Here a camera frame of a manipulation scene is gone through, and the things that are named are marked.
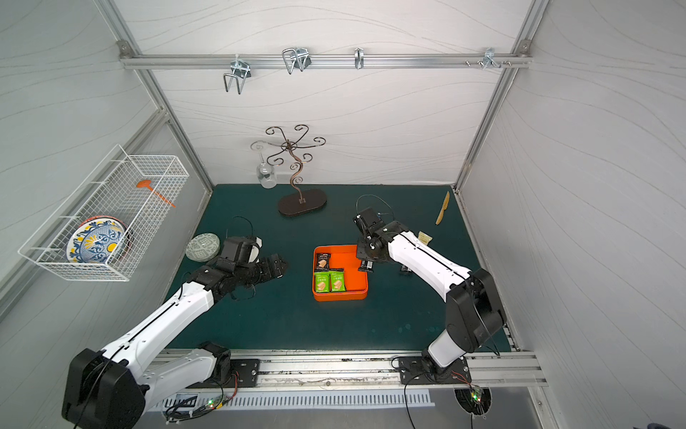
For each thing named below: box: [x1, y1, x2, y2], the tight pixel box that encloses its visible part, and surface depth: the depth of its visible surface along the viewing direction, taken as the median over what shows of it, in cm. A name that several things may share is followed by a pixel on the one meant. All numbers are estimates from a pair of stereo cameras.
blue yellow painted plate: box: [66, 215, 134, 264], surface depth 62 cm
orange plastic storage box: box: [311, 244, 369, 302], surface depth 94 cm
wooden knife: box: [435, 191, 451, 226], surface depth 114 cm
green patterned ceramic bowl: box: [184, 232, 221, 263], surface depth 100 cm
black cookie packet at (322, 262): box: [314, 252, 331, 272], surface depth 95 cm
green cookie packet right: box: [328, 268, 347, 293], surface depth 90 cm
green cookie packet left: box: [314, 270, 331, 294], surface depth 90 cm
